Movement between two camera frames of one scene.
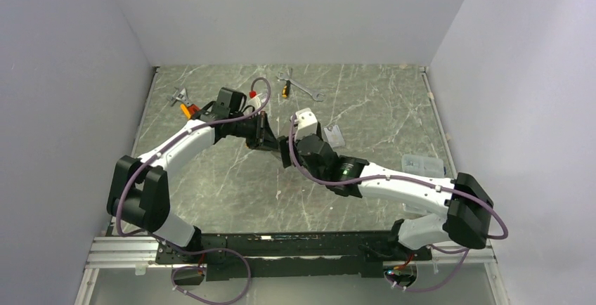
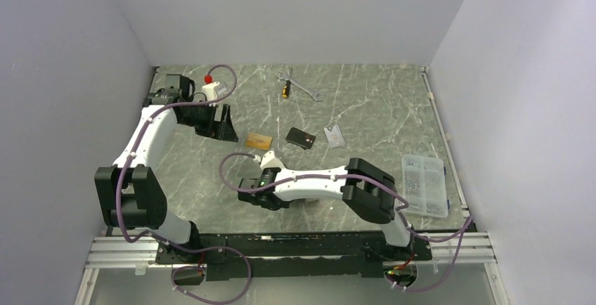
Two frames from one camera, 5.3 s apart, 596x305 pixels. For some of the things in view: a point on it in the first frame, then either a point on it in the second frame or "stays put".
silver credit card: [334, 136] stays put
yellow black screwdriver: [286, 90] stays put
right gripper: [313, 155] to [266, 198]
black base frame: [238, 256] stays put
